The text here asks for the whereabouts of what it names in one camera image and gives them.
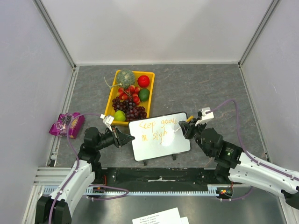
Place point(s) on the white slotted cable duct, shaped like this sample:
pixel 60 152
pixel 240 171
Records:
pixel 108 191

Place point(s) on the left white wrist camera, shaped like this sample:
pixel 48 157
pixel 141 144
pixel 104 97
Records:
pixel 107 120

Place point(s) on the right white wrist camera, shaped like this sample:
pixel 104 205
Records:
pixel 205 115

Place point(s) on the dark red grapes bunch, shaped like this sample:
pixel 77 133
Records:
pixel 132 110

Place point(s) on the red strawberries bunch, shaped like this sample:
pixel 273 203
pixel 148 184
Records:
pixel 131 93

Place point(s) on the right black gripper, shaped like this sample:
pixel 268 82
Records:
pixel 191 129

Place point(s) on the white paper sheets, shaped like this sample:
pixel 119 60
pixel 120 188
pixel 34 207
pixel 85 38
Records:
pixel 171 216

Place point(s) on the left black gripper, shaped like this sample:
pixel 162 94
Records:
pixel 120 138

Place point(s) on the green pear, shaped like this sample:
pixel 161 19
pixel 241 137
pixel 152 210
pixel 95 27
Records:
pixel 120 116

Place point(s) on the small whiteboard black frame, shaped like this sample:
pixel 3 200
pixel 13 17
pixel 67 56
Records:
pixel 155 137

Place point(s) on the green netted melon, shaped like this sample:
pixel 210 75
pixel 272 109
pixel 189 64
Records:
pixel 125 78

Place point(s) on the yellow plastic tray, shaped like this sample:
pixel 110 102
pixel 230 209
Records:
pixel 113 94

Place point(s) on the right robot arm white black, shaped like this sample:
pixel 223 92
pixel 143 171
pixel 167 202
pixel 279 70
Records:
pixel 235 164

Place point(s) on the purple snack bag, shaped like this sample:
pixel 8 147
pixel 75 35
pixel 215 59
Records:
pixel 67 123

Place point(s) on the green mango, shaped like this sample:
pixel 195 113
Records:
pixel 144 94

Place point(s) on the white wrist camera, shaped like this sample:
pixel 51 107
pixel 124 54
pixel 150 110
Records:
pixel 205 115
pixel 107 120

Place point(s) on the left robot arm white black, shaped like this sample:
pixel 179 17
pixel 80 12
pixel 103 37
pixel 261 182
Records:
pixel 59 206

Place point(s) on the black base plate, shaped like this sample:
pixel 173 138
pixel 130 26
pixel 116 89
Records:
pixel 159 179

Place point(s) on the red apple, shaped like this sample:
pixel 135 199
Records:
pixel 143 81

